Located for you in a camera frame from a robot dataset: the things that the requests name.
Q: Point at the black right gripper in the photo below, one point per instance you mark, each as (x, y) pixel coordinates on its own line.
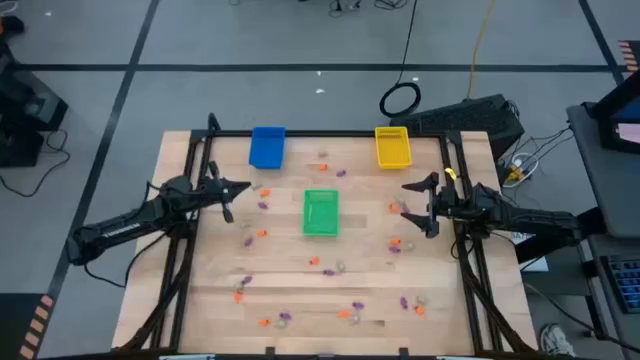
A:
(465, 206)

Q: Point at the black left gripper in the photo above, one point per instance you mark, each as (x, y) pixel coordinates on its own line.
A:
(197, 192)

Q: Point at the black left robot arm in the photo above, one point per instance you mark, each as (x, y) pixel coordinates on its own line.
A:
(125, 227)

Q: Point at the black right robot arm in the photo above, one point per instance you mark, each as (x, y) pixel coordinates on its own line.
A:
(530, 220)

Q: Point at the blue plastic basket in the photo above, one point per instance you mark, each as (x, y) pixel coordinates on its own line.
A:
(267, 150)

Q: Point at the yellow plastic basket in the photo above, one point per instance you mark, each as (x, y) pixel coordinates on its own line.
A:
(393, 150)

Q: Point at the green plastic basket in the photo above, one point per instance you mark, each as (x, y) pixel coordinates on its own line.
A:
(320, 212)

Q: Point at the black computer case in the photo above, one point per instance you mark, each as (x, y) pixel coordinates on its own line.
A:
(460, 120)

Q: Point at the yellow plug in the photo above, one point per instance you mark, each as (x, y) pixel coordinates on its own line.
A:
(515, 175)

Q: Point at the black desk beam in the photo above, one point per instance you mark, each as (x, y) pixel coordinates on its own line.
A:
(530, 250)

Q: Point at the white paper sheet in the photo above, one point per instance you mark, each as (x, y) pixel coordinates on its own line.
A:
(535, 264)

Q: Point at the grey side desk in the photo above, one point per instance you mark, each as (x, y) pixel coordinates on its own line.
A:
(600, 190)

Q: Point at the person's shoe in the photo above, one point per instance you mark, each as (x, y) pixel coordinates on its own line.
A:
(557, 341)

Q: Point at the black monitor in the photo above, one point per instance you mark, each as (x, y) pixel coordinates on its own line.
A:
(620, 130)

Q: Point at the backlit black keyboard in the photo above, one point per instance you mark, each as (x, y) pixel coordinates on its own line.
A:
(625, 285)

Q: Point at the black equipment cart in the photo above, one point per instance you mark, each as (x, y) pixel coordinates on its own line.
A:
(25, 110)

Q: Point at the dark keyboard desk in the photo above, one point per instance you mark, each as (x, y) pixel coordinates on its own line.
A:
(615, 330)

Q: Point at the black mat orange stripes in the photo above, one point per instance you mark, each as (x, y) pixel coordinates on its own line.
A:
(631, 55)
(10, 325)

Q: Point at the small black object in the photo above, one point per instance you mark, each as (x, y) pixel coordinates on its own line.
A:
(12, 24)

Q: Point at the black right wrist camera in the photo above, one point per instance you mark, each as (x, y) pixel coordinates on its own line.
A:
(446, 202)

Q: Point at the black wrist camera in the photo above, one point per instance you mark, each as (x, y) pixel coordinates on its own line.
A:
(212, 187)
(446, 202)

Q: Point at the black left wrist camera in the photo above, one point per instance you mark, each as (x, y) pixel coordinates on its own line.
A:
(212, 187)

